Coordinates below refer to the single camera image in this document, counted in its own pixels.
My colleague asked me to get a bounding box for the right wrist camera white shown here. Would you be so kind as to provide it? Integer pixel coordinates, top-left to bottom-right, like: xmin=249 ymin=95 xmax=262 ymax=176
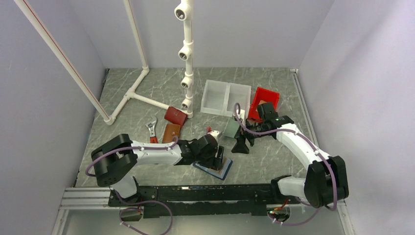
xmin=236 ymin=109 xmax=245 ymax=122

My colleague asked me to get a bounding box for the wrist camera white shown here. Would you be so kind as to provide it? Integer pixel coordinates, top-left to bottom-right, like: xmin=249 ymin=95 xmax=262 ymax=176
xmin=236 ymin=109 xmax=245 ymax=122
xmin=207 ymin=127 xmax=222 ymax=141

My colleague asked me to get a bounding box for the red leather wallet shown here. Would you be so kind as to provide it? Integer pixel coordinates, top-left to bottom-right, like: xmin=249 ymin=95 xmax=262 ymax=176
xmin=164 ymin=106 xmax=187 ymax=127

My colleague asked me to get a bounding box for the brown leather wallet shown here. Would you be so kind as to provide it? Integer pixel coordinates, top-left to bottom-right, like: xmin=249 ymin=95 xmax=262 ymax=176
xmin=162 ymin=123 xmax=181 ymax=143

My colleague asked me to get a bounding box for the clear plastic divided box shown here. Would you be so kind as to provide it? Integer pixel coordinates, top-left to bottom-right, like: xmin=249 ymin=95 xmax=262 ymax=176
xmin=200 ymin=80 xmax=252 ymax=118

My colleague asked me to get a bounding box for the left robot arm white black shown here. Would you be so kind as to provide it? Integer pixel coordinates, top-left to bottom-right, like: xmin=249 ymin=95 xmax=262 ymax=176
xmin=85 ymin=131 xmax=232 ymax=206

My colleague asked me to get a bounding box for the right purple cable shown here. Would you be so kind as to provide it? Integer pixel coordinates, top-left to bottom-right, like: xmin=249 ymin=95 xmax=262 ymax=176
xmin=233 ymin=103 xmax=339 ymax=227

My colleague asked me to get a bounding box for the orange credit card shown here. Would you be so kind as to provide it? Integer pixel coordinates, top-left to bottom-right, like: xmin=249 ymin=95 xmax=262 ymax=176
xmin=256 ymin=100 xmax=268 ymax=115
xmin=219 ymin=158 xmax=232 ymax=175

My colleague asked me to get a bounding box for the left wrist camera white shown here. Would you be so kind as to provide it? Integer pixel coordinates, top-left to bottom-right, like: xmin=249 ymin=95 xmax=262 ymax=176
xmin=207 ymin=127 xmax=222 ymax=141

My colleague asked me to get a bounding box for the purple cable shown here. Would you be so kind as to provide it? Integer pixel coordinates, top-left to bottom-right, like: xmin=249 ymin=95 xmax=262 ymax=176
xmin=233 ymin=103 xmax=339 ymax=227
xmin=85 ymin=135 xmax=180 ymax=235

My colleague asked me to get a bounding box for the red plastic bin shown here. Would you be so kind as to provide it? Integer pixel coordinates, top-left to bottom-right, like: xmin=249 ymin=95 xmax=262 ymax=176
xmin=248 ymin=87 xmax=280 ymax=121

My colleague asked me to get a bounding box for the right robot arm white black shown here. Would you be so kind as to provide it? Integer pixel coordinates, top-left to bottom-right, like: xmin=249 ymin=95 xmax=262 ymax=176
xmin=232 ymin=102 xmax=349 ymax=211

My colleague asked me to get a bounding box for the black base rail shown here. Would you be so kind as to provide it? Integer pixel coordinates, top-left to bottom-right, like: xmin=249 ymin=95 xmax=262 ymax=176
xmin=108 ymin=184 xmax=298 ymax=218

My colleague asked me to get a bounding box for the white PVC pipe frame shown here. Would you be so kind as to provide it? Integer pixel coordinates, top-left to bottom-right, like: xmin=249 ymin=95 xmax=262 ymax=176
xmin=13 ymin=0 xmax=172 ymax=126

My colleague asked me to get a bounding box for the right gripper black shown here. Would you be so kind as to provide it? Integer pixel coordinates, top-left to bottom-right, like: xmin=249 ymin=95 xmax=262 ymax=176
xmin=231 ymin=119 xmax=270 ymax=154

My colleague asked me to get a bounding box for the green leather card holder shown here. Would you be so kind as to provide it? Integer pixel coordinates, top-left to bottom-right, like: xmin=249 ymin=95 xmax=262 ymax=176
xmin=223 ymin=118 xmax=241 ymax=139

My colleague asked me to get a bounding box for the aluminium extrusion frame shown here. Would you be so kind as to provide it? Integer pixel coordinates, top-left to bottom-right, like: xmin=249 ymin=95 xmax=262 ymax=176
xmin=59 ymin=188 xmax=355 ymax=235

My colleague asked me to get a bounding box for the blue leather card holder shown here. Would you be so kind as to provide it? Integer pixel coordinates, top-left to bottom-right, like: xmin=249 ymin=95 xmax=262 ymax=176
xmin=192 ymin=157 xmax=233 ymax=181

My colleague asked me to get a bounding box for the white PVC pipe post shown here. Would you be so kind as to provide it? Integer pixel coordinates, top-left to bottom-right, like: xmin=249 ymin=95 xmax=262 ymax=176
xmin=174 ymin=0 xmax=194 ymax=118

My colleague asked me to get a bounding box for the adjustable wrench red handle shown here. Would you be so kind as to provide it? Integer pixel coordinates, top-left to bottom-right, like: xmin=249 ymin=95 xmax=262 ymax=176
xmin=145 ymin=116 xmax=158 ymax=143

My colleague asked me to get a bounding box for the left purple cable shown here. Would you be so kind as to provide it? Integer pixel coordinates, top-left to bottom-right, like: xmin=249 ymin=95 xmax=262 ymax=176
xmin=85 ymin=135 xmax=180 ymax=235

